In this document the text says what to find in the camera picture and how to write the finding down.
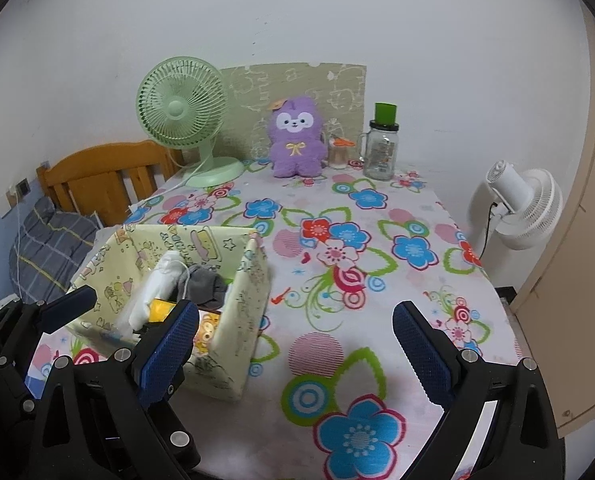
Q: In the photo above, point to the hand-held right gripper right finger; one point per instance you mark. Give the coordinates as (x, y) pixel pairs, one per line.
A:
(422, 355)

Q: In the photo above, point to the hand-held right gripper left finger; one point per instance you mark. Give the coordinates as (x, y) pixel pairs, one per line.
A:
(170, 355)

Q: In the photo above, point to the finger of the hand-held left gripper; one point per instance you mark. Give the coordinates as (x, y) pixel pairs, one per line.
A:
(182, 455)
(69, 307)

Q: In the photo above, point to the yellow black tissue packet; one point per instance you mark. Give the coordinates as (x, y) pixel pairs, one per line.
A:
(162, 309)

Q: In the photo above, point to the white pad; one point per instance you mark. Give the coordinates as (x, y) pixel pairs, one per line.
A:
(142, 305)

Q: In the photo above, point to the yellow fabric storage box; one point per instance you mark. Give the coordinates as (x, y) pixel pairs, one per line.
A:
(237, 320)

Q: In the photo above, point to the dark grey sock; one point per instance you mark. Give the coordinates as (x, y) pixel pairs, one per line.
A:
(207, 287)

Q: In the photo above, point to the grey plaid pillow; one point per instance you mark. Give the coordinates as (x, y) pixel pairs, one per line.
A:
(47, 245)

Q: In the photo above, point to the floral tablecloth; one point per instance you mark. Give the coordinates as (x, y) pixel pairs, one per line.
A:
(327, 285)

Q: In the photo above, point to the wooden bed headboard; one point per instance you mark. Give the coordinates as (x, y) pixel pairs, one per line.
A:
(97, 180)

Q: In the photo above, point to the white floor fan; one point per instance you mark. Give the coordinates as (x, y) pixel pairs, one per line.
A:
(532, 210)

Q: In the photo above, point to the glass mug jar green lid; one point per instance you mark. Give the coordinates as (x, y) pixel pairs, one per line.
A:
(380, 157)

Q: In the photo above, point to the swab jar orange lid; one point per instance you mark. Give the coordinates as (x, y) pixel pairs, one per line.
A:
(337, 156)

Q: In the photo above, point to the beige wooden door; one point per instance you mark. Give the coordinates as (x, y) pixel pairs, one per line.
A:
(587, 210)

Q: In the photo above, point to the green desk fan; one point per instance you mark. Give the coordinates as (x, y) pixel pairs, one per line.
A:
(177, 107)

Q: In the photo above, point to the purple plush toy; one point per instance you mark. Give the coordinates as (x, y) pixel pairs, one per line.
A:
(295, 157)

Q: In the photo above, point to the patterned green board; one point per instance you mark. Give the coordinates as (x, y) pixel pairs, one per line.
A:
(297, 82)

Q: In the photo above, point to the grey wall socket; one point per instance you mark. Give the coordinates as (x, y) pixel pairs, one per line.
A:
(22, 186)

